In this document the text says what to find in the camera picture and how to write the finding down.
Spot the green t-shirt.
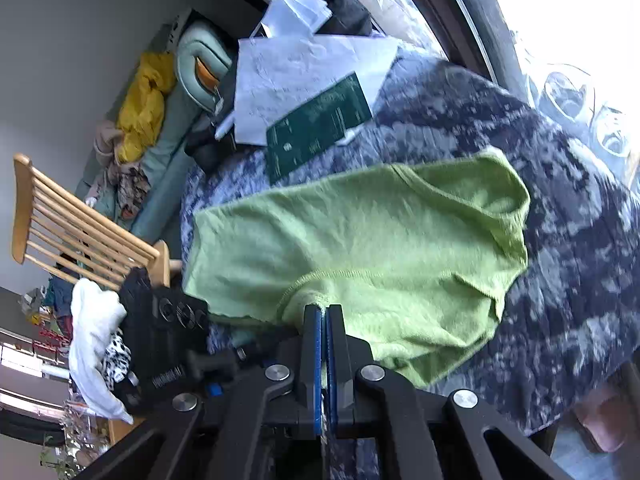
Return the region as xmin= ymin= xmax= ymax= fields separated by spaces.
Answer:
xmin=182 ymin=147 xmax=531 ymax=388

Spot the wooden chair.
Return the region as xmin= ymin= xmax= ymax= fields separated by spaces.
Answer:
xmin=12 ymin=154 xmax=183 ymax=446

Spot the black flat box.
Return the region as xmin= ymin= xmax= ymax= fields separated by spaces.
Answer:
xmin=212 ymin=57 xmax=241 ymax=136

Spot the teal sofa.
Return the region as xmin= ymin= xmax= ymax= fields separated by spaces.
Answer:
xmin=75 ymin=95 xmax=206 ymax=246

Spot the black pouch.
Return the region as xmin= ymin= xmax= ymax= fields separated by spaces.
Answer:
xmin=184 ymin=125 xmax=238 ymax=171

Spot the yellow garment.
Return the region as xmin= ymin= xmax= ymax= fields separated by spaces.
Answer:
xmin=116 ymin=51 xmax=177 ymax=163

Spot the white paper stack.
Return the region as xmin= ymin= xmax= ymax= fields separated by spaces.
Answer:
xmin=252 ymin=0 xmax=333 ymax=38

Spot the floral patterned cloth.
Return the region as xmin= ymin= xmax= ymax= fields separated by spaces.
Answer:
xmin=102 ymin=160 xmax=151 ymax=221

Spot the dark green booklet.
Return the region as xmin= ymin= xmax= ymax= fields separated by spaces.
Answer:
xmin=265 ymin=72 xmax=373 ymax=186

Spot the person's leg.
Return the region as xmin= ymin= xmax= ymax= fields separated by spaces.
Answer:
xmin=572 ymin=385 xmax=631 ymax=453

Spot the green plant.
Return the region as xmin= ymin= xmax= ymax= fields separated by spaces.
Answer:
xmin=40 ymin=400 xmax=101 ymax=480

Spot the white printed carton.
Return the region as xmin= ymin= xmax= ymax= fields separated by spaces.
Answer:
xmin=162 ymin=7 xmax=193 ymax=53

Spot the teal u-shaped cushion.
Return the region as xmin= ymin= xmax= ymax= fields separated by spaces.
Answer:
xmin=175 ymin=20 xmax=236 ymax=116

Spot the black bag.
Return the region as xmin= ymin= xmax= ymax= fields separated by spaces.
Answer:
xmin=305 ymin=0 xmax=373 ymax=36

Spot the large white paper sheet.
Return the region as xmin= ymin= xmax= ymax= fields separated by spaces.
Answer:
xmin=232 ymin=32 xmax=401 ymax=146

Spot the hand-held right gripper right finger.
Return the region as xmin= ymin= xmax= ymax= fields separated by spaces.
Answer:
xmin=325 ymin=304 xmax=576 ymax=480

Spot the dark window frame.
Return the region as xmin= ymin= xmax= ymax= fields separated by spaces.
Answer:
xmin=400 ymin=0 xmax=526 ymax=96

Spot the beige cloth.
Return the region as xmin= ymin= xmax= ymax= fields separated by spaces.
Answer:
xmin=92 ymin=121 xmax=123 ymax=166

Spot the black and white spotted cloth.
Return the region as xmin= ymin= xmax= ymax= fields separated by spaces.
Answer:
xmin=102 ymin=332 xmax=133 ymax=386

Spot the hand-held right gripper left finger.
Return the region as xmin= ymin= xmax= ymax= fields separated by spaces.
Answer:
xmin=87 ymin=302 xmax=326 ymax=480

